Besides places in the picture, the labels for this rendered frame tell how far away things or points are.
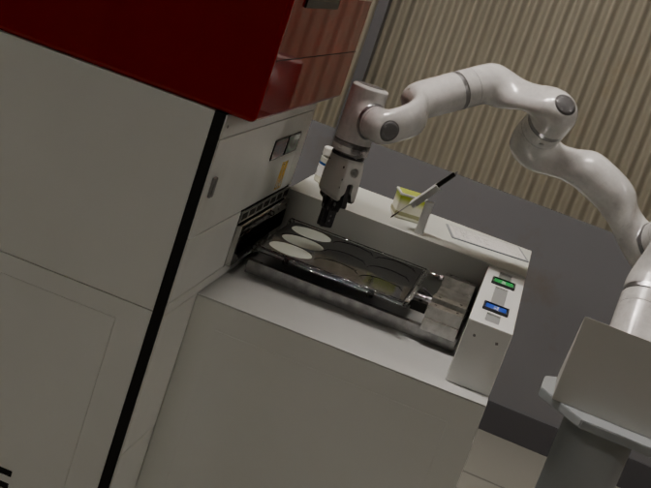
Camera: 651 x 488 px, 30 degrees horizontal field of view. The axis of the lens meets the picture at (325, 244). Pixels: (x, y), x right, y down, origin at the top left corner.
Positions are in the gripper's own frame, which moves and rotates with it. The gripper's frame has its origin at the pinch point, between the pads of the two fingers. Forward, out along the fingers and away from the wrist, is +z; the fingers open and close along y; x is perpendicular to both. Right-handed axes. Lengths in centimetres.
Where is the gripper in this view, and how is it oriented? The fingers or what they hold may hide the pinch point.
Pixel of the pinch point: (326, 217)
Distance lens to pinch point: 275.7
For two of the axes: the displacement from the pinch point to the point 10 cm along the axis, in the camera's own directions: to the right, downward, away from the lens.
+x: -8.3, -1.5, -5.3
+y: -4.5, -3.6, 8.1
